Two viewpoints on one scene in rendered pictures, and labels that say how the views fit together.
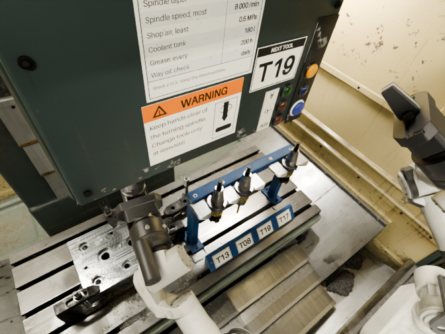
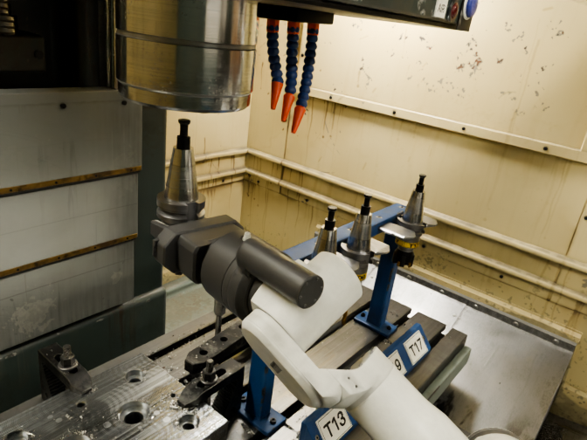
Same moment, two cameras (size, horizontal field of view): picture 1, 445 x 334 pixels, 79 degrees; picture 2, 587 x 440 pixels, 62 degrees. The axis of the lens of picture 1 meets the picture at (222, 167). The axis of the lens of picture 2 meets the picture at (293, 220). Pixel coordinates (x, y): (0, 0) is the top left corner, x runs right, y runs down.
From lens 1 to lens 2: 46 cm
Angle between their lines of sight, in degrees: 28
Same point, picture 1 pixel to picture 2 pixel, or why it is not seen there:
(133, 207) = (196, 230)
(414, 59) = (531, 69)
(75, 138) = not seen: outside the picture
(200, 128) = not seen: outside the picture
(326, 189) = (454, 315)
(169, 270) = (328, 285)
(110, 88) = not seen: outside the picture
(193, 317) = (400, 382)
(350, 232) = (525, 375)
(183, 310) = (376, 368)
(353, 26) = (433, 51)
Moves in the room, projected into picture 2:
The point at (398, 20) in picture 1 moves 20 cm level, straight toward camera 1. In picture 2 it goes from (493, 27) to (501, 26)
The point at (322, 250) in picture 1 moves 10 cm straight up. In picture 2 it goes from (492, 418) to (503, 387)
